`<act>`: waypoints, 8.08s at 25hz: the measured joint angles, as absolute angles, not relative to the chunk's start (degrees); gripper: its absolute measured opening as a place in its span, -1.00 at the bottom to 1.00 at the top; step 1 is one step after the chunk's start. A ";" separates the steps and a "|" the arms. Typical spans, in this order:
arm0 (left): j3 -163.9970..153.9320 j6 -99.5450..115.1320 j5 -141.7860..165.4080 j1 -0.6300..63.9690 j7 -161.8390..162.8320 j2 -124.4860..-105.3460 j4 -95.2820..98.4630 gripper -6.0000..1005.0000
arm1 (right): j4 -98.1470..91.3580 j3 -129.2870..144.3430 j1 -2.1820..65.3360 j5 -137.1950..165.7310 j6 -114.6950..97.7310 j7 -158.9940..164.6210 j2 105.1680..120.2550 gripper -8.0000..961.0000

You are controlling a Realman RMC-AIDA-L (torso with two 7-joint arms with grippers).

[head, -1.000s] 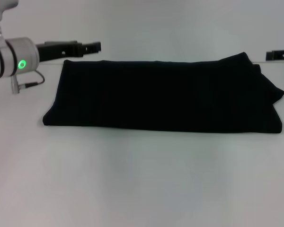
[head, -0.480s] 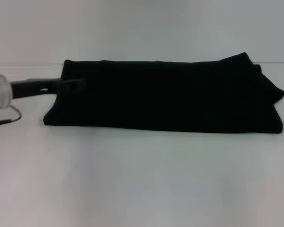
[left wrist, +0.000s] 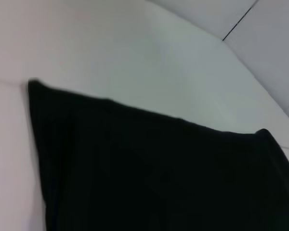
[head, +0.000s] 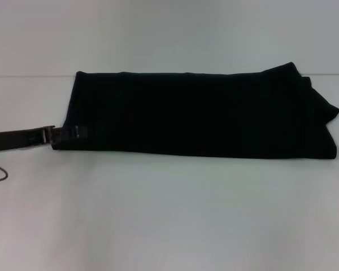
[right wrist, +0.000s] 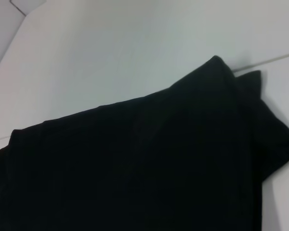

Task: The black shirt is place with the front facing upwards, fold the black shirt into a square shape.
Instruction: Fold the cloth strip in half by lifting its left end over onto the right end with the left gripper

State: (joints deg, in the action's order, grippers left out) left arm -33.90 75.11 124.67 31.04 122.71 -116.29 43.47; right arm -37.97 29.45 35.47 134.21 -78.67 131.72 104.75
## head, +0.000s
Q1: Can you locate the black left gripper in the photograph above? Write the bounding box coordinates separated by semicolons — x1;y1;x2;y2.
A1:
0;125;88;153

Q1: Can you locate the black t-shirt with FREE print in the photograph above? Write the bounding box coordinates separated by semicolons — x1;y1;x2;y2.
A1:
51;62;339;161

